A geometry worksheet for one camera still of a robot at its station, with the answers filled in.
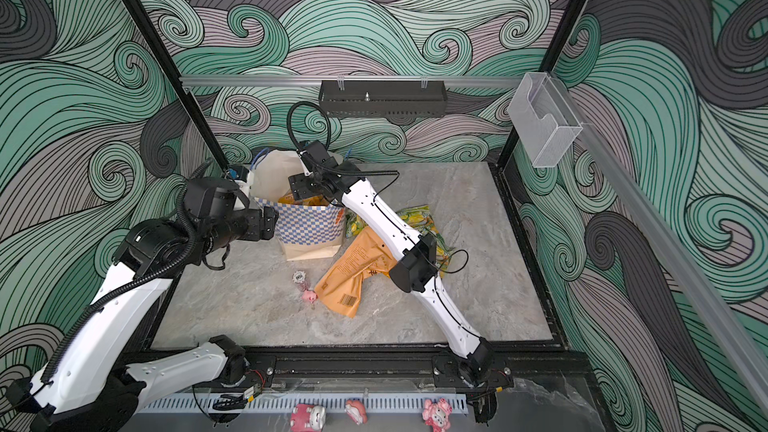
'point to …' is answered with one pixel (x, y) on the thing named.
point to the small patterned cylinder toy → (299, 276)
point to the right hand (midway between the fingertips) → (303, 183)
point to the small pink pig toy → (309, 295)
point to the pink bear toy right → (437, 414)
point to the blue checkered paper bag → (308, 230)
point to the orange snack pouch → (365, 253)
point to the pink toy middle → (356, 411)
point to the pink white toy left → (307, 418)
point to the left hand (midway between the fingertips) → (261, 210)
